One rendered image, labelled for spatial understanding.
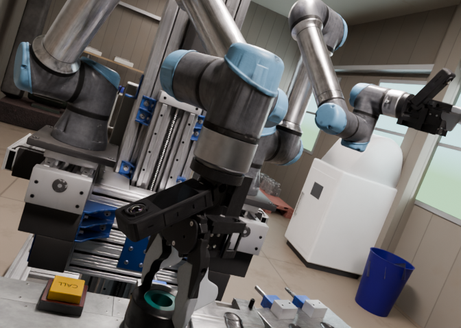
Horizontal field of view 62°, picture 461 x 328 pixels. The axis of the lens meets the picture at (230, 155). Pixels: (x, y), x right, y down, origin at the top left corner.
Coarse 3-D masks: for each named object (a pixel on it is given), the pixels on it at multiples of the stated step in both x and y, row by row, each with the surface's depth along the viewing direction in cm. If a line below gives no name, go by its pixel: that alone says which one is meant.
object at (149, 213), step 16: (160, 192) 47; (176, 192) 46; (192, 192) 46; (208, 192) 46; (128, 208) 43; (144, 208) 43; (160, 208) 43; (176, 208) 44; (192, 208) 45; (128, 224) 41; (144, 224) 42; (160, 224) 43
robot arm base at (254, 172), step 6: (252, 168) 118; (258, 168) 120; (246, 174) 117; (252, 174) 118; (258, 174) 121; (252, 180) 118; (258, 180) 122; (252, 186) 118; (258, 186) 122; (252, 192) 119
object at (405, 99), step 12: (408, 96) 99; (408, 108) 100; (420, 108) 97; (432, 108) 94; (408, 120) 100; (420, 120) 96; (432, 120) 94; (444, 120) 94; (432, 132) 93; (444, 132) 98
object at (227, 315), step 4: (228, 312) 77; (224, 316) 75; (228, 316) 76; (232, 316) 76; (236, 316) 77; (224, 320) 74; (228, 320) 75; (232, 320) 75; (236, 320) 76; (240, 320) 75; (188, 324) 69; (192, 324) 69; (228, 324) 74; (232, 324) 74; (236, 324) 75; (240, 324) 75
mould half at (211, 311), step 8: (216, 304) 78; (240, 304) 82; (248, 304) 83; (200, 312) 73; (208, 312) 74; (216, 312) 75; (224, 312) 76; (232, 312) 77; (240, 312) 78; (248, 312) 79; (256, 312) 81; (192, 320) 70; (200, 320) 71; (208, 320) 72; (216, 320) 73; (248, 320) 76; (256, 320) 77
